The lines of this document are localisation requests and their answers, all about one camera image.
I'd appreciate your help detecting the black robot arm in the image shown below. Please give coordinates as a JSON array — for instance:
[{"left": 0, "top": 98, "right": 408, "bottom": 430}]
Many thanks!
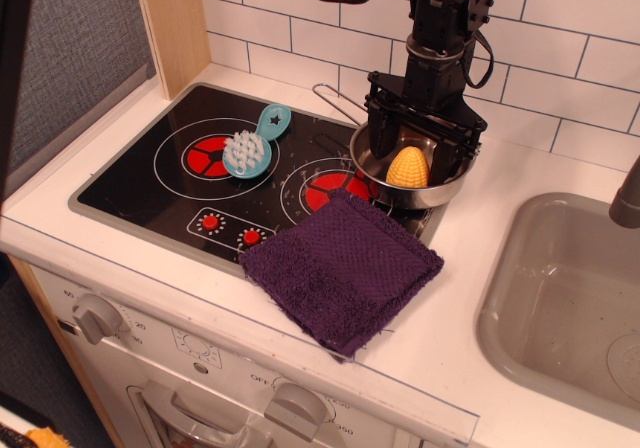
[{"left": 365, "top": 0, "right": 493, "bottom": 185}]

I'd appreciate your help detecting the white toy oven front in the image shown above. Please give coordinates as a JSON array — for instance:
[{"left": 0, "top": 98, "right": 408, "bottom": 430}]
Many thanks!
[{"left": 30, "top": 268, "right": 477, "bottom": 447}]

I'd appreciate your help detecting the red left stove knob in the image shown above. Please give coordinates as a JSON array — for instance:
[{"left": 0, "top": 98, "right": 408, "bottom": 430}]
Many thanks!
[{"left": 201, "top": 214, "right": 220, "bottom": 231}]

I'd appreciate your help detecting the grey oven knob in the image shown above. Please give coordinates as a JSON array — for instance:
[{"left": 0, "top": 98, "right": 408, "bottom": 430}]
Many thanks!
[
  {"left": 72, "top": 294, "right": 123, "bottom": 345},
  {"left": 264, "top": 383, "right": 328, "bottom": 442}
]

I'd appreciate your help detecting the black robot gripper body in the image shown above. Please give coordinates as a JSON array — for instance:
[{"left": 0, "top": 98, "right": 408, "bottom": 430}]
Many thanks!
[{"left": 365, "top": 50, "right": 488, "bottom": 151}]

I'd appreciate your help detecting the stainless steel pot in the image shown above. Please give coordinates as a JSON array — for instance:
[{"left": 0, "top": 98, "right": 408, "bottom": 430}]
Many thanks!
[{"left": 312, "top": 82, "right": 477, "bottom": 211}]

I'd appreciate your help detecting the teal scrubber brush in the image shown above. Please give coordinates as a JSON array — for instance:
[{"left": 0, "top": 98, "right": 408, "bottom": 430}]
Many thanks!
[{"left": 222, "top": 104, "right": 292, "bottom": 179}]

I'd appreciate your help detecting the black toy stovetop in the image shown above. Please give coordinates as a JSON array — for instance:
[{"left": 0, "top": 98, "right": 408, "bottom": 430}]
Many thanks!
[{"left": 67, "top": 82, "right": 450, "bottom": 279}]

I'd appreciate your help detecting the grey right oven knob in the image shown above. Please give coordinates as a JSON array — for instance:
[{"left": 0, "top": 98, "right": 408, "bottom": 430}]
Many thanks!
[{"left": 264, "top": 383, "right": 328, "bottom": 442}]

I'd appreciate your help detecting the red stove knob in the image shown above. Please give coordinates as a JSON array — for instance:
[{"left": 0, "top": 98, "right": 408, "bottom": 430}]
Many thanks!
[
  {"left": 201, "top": 214, "right": 220, "bottom": 231},
  {"left": 242, "top": 229, "right": 262, "bottom": 246}
]

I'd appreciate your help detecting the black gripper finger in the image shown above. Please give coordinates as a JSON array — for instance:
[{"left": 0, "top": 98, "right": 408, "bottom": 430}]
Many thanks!
[
  {"left": 429, "top": 139, "right": 473, "bottom": 186},
  {"left": 368, "top": 105, "right": 400, "bottom": 159}
]

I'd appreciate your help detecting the orange object bottom corner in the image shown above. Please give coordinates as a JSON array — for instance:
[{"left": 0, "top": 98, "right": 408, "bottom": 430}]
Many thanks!
[{"left": 25, "top": 427, "right": 71, "bottom": 448}]

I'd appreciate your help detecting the grey oven door handle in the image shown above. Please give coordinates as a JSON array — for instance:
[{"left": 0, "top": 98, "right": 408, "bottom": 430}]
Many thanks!
[{"left": 140, "top": 381, "right": 275, "bottom": 447}]

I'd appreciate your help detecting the grey sink basin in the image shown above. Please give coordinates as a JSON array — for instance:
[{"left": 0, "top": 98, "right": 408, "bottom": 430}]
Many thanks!
[{"left": 477, "top": 193, "right": 639, "bottom": 430}]

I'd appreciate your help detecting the grey faucet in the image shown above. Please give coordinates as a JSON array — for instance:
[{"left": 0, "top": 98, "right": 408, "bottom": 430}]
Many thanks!
[{"left": 609, "top": 157, "right": 640, "bottom": 229}]

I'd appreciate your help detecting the yellow toy corn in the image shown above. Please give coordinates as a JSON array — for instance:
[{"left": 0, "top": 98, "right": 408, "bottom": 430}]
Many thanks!
[{"left": 386, "top": 146, "right": 430, "bottom": 189}]

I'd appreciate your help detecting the grey left oven knob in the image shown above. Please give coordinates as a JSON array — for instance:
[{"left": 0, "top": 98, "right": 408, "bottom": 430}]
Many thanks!
[{"left": 72, "top": 294, "right": 123, "bottom": 345}]

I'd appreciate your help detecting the red right stove knob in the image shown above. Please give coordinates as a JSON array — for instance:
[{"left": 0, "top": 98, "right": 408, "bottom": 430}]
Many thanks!
[{"left": 242, "top": 229, "right": 262, "bottom": 246}]

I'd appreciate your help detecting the purple folded cloth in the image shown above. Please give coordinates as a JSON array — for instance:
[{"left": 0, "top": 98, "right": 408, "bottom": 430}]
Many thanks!
[{"left": 239, "top": 189, "right": 444, "bottom": 358}]

